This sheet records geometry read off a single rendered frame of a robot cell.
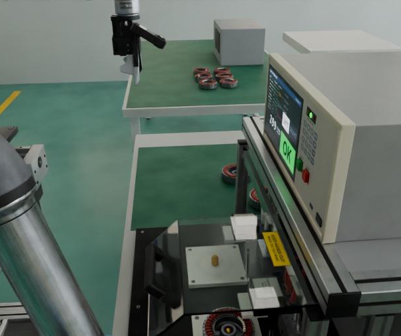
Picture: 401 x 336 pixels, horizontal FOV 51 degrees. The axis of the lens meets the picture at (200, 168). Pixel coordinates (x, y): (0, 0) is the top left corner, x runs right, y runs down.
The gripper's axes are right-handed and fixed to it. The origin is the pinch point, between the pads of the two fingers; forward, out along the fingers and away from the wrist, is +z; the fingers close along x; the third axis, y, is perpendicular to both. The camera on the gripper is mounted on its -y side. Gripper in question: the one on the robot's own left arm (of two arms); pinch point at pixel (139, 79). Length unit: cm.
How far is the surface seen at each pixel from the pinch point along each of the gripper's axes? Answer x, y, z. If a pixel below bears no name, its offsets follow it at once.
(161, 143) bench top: -38, -4, 40
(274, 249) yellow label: 78, -28, 9
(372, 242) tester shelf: 83, -42, 4
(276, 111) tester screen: 50, -34, -6
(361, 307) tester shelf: 94, -37, 7
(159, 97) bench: -102, -2, 40
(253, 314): 76, -26, 27
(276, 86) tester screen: 48, -33, -11
